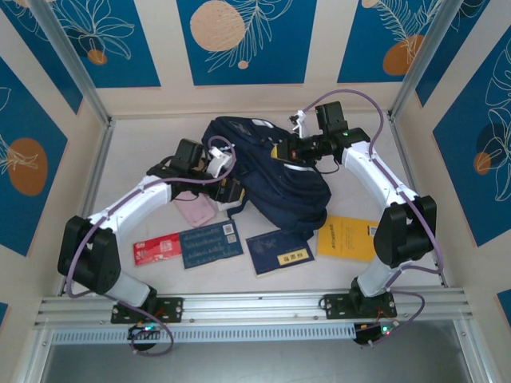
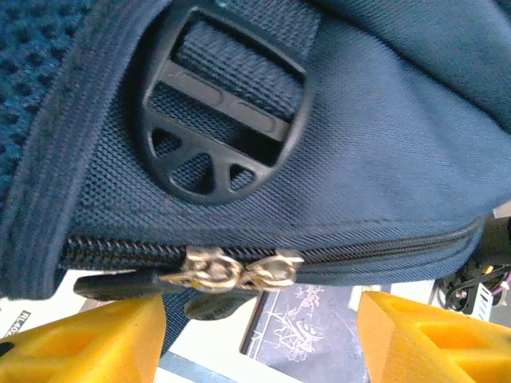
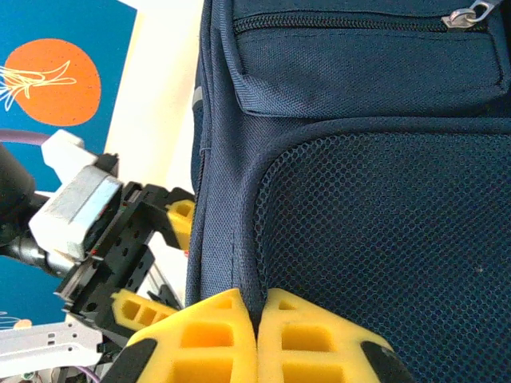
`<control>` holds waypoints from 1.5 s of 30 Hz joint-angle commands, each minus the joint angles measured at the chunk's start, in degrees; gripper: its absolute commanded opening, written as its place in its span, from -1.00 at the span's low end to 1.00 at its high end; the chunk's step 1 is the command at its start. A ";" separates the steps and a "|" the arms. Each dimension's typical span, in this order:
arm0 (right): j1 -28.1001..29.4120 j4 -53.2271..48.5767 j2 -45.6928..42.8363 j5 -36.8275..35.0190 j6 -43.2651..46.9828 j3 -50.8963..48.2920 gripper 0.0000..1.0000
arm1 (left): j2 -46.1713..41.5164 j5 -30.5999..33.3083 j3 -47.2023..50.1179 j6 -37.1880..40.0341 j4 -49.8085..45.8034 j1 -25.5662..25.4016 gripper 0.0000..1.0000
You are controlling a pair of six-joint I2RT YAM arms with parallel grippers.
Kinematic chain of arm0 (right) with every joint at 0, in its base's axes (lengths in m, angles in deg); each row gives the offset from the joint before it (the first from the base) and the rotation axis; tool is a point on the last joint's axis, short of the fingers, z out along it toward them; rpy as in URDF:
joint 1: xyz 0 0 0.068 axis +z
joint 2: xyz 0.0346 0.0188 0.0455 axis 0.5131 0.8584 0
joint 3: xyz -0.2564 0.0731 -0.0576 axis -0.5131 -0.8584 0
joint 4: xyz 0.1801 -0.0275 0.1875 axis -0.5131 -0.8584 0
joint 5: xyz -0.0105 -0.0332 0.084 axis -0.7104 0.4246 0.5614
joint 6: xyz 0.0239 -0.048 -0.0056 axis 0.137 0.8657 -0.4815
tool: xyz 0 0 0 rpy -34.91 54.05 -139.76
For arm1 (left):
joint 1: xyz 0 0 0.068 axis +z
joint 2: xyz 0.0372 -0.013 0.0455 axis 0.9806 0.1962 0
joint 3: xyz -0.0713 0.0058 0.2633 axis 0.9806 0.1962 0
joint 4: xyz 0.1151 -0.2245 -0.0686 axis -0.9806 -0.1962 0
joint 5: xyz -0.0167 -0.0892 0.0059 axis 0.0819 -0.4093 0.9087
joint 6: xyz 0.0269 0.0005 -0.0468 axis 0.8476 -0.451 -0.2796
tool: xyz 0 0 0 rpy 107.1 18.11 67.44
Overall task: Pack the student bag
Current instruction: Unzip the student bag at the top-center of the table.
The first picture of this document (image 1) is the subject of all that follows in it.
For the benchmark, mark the pink pencil case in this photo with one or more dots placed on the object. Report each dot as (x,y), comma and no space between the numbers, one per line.
(197,213)

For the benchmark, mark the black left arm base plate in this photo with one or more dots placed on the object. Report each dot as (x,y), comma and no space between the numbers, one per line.
(171,309)

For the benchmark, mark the aluminium frame post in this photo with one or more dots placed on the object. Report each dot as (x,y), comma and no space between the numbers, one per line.
(429,60)
(68,60)

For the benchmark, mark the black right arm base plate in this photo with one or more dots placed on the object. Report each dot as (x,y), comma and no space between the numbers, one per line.
(339,305)

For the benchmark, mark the white stationery pack red print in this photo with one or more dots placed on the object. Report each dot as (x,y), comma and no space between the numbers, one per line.
(229,206)

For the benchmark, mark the aluminium frame rail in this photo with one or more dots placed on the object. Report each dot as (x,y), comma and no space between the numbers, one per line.
(255,309)

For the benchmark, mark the navy notebook yellow label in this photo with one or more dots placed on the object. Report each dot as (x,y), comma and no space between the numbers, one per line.
(279,253)

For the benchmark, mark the dark blue notebook QR codes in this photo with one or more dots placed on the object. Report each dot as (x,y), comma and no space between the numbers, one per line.
(209,245)

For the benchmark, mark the grey metal sheet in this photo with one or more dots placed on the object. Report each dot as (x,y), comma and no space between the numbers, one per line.
(255,365)

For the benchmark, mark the yellow book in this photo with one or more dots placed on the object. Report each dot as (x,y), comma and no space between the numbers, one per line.
(345,238)

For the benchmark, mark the aluminium table side rail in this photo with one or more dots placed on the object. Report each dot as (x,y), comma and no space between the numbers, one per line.
(93,191)
(411,175)

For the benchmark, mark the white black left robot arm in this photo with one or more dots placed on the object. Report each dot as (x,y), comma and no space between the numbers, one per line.
(131,201)

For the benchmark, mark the red packet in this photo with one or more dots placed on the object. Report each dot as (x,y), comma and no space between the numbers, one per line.
(157,250)

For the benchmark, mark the navy blue backpack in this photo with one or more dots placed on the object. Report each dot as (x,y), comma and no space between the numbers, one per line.
(279,195)

